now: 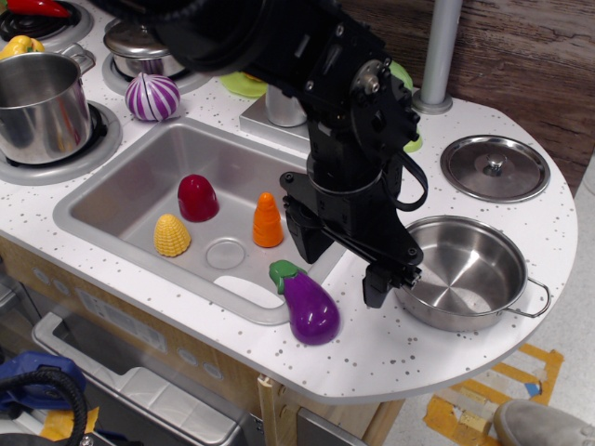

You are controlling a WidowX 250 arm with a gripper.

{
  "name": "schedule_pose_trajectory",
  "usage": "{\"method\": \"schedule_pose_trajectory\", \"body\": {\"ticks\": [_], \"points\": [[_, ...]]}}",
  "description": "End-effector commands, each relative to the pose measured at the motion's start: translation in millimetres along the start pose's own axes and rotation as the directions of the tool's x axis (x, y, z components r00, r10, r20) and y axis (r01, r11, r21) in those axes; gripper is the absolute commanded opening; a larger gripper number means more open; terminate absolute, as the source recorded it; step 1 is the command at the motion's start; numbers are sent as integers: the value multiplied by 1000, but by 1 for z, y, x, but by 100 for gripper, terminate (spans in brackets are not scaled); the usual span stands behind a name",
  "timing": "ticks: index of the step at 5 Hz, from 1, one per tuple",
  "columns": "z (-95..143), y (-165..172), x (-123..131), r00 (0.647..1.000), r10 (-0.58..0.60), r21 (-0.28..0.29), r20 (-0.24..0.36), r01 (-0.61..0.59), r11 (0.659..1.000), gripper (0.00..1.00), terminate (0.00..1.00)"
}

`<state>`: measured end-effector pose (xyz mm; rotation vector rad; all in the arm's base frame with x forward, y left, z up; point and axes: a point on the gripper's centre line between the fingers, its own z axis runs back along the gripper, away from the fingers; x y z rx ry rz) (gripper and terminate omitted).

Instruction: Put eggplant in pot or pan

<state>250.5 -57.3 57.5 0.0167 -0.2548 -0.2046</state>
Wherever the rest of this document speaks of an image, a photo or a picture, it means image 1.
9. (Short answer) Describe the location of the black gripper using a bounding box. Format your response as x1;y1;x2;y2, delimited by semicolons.
280;160;424;308

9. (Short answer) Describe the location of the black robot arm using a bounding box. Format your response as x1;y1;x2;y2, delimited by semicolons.
99;1;428;308

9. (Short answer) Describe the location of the purple toy eggplant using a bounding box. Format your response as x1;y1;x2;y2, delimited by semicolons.
269;260;340;346

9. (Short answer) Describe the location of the shallow steel pan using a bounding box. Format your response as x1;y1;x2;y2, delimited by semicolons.
396;216;552;332

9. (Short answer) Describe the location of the steel pot lid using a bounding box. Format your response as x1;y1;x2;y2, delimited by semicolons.
440;135;550;203

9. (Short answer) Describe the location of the small steel pot with lid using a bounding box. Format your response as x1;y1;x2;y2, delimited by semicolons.
103;21;185;77

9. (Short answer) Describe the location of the tall steel pot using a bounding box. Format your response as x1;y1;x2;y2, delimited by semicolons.
1;44;95;165

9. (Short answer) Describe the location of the orange toy carrot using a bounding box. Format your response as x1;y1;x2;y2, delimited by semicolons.
252;192;284;248

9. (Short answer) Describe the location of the grey toy sink basin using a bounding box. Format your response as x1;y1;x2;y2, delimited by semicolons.
53;118;344;325

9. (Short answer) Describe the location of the grey faucet base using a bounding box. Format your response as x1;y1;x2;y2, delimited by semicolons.
239;85;309;145

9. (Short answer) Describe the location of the dark red toy vegetable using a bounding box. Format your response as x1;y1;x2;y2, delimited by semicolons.
178;174;219;222

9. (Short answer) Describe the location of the yellow toy corn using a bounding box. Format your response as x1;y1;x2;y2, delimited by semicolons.
153;214;192;257

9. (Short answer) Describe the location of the grey metal pole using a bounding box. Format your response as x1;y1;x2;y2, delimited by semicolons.
413;0;463;115

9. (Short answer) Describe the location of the green toy lettuce leaf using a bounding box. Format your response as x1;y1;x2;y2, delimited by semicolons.
218;60;424;154

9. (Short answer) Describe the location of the grey shoe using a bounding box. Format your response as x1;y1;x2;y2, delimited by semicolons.
494;400;594;445

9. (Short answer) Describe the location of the purple striped toy onion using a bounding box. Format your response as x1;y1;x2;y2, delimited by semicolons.
125;73;180;122

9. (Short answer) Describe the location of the blue clamp tool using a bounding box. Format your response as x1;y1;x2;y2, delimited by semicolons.
1;351;86;412

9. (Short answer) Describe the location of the black stove burner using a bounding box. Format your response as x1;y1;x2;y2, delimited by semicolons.
1;1;82;42

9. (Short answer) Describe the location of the yellow toy pepper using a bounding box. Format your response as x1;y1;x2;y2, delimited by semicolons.
0;35;46;59

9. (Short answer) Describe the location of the red toy chili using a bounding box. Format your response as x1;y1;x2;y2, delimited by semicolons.
5;0;71;19

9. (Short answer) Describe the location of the grey oven door handle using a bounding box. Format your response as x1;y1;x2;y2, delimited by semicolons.
32;313;250;445

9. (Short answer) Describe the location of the black coiled cable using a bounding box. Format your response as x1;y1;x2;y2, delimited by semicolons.
0;369;89;446

